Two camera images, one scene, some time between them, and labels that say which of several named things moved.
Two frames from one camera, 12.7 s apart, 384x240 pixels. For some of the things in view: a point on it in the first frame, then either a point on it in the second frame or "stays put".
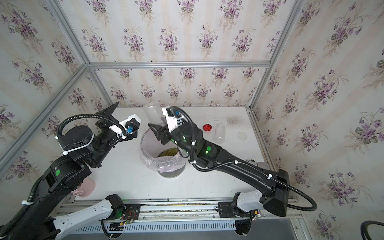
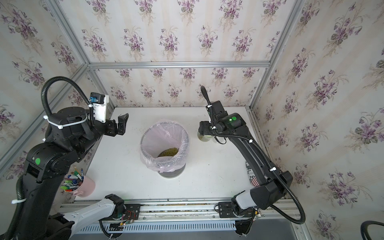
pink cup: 86,189 stays put
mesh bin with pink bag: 166,159 stays put
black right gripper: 163,134 -> 204,127
